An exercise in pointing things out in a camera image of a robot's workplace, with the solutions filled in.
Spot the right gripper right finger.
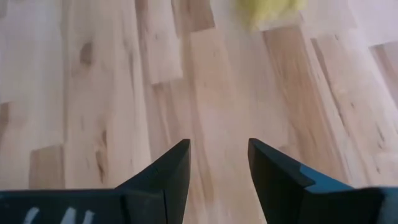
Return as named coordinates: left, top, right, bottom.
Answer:
left=248, top=138, right=398, bottom=224

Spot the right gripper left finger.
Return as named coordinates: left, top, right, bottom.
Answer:
left=0, top=139, right=192, bottom=224

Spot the yellow microfiber towel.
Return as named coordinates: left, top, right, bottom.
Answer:
left=234, top=0, right=308, bottom=32

